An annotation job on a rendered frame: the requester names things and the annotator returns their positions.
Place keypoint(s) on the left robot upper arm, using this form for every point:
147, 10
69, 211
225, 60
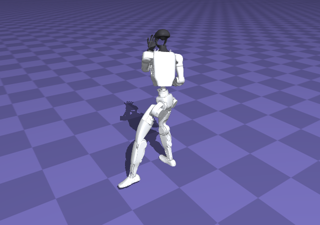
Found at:
146, 58

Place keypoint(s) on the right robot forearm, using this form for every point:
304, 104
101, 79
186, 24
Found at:
175, 84

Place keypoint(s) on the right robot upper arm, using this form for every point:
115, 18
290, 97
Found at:
179, 69

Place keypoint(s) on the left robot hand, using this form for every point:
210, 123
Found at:
151, 43

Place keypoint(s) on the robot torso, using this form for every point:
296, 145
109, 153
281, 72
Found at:
162, 72

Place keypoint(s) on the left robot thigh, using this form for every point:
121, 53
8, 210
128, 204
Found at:
147, 121

